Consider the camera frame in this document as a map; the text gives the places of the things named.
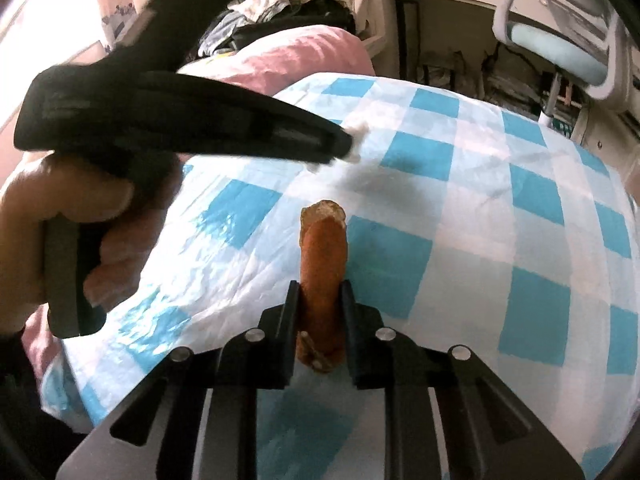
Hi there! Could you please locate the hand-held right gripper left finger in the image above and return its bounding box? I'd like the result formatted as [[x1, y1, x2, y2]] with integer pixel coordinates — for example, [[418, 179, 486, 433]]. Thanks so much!
[[55, 280, 303, 480]]

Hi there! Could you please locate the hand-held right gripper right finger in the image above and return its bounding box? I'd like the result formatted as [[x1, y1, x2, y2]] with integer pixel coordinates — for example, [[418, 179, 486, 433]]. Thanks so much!
[[340, 280, 586, 480]]

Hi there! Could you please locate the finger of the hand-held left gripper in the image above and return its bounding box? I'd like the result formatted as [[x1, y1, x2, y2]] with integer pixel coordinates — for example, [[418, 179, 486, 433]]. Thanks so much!
[[164, 75, 354, 165]]

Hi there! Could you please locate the orange carrot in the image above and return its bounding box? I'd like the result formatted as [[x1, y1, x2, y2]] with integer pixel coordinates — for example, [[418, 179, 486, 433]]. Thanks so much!
[[297, 200, 349, 373]]

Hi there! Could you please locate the person's left hand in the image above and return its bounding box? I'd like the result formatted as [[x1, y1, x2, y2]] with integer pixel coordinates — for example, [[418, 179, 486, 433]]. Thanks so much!
[[0, 155, 182, 308]]

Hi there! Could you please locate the pink quilt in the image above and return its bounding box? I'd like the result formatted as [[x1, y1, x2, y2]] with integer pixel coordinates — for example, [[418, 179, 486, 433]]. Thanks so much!
[[177, 25, 376, 98]]

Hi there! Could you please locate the pile of clothes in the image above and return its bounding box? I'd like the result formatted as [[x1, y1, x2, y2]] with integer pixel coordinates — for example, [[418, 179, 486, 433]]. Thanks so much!
[[197, 0, 371, 58]]

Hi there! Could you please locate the blue grey office chair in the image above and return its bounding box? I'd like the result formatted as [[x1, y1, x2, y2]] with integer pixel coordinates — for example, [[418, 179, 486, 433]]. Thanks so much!
[[492, 0, 640, 116]]

